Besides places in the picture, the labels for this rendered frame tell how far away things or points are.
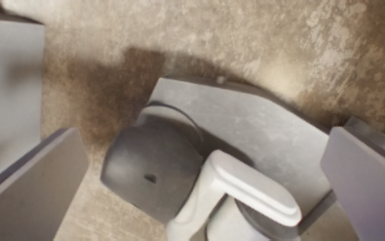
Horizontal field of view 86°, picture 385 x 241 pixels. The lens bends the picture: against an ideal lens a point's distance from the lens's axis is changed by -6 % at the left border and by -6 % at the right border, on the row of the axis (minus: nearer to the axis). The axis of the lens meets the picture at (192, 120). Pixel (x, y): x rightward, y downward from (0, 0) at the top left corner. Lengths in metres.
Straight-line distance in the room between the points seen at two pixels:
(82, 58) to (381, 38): 0.87
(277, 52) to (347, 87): 0.22
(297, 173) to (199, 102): 0.28
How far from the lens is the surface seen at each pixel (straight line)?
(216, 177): 0.38
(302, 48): 0.68
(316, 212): 0.63
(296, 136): 0.53
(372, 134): 0.61
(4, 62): 0.83
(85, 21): 0.81
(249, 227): 0.42
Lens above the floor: 0.65
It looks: 69 degrees down
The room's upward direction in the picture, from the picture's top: 147 degrees counter-clockwise
